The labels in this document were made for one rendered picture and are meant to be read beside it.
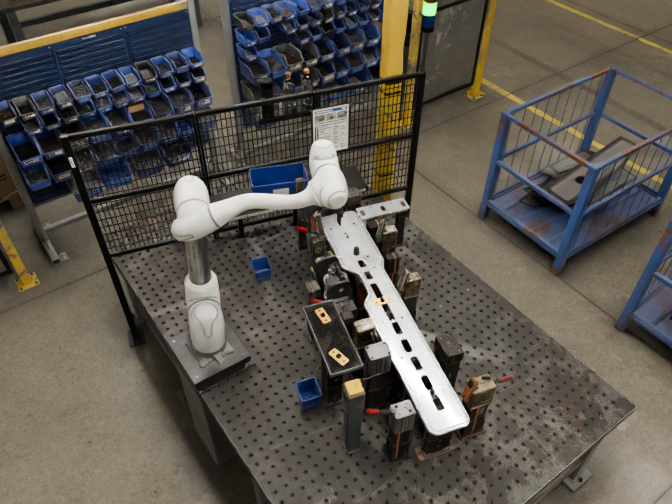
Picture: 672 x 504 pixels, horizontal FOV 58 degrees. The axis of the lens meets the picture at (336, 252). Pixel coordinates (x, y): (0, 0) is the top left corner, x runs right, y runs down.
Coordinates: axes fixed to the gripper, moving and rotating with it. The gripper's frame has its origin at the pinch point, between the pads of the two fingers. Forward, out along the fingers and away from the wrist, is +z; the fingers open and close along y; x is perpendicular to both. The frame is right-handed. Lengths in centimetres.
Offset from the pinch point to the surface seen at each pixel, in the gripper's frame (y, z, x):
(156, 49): -41, 23, 233
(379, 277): 30, 46, 3
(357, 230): 32, 46, 39
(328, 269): 2.7, 30.0, 2.3
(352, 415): -10, 46, -63
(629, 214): 264, 127, 68
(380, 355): 8, 35, -47
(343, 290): 5.7, 33.0, -9.6
